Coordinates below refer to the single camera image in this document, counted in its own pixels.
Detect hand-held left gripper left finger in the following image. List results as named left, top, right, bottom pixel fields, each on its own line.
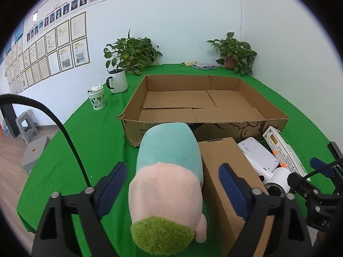
left=32, top=162, right=128, bottom=257

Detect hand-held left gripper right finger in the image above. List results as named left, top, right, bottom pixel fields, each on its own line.
left=218, top=163, right=313, bottom=257

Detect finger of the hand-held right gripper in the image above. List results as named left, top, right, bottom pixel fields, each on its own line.
left=288, top=172, right=343, bottom=231
left=310, top=141, right=343, bottom=193

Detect white medicine box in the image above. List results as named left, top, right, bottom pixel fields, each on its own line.
left=262, top=126, right=308, bottom=178

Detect white plastic device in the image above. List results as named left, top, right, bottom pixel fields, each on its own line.
left=238, top=137, right=280, bottom=178

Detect brown cardboard box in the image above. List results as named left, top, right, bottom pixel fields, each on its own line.
left=198, top=137, right=275, bottom=257

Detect pink and teal plush toy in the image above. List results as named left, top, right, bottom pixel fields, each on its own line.
left=128, top=122, right=208, bottom=256

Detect large cardboard tray box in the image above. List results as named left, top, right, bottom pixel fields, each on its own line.
left=116, top=74, right=290, bottom=148

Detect green tablecloth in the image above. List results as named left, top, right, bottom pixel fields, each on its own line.
left=16, top=64, right=343, bottom=257

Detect green patterned paper cup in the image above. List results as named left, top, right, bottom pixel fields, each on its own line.
left=87, top=87, right=105, bottom=111

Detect grey box with orange dot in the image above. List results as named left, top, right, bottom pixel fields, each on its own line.
left=22, top=136, right=51, bottom=174

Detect white enamel mug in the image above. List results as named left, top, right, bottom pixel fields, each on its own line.
left=106, top=68, right=128, bottom=94

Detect grey plastic stool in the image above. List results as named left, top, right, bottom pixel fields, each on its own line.
left=15, top=112, right=38, bottom=143

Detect dark cabinet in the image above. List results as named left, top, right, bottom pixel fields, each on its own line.
left=0, top=103, right=20, bottom=137

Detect large leafy potted plant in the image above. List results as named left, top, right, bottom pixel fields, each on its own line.
left=104, top=29, right=163, bottom=75

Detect potted plant in reddish pot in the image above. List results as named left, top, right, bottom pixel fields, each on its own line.
left=206, top=32, right=258, bottom=77

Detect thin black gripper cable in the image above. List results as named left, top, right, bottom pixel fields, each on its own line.
left=303, top=159, right=343, bottom=180

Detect thick black gripper cable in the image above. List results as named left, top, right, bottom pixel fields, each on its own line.
left=0, top=94, right=90, bottom=188

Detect rows of framed wall documents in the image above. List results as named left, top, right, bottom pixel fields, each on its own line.
left=4, top=11, right=90, bottom=95

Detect white wall conduit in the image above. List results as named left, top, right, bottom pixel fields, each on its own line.
left=239, top=0, right=245, bottom=67

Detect blue wall sign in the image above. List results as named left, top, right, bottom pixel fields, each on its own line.
left=15, top=19, right=24, bottom=41

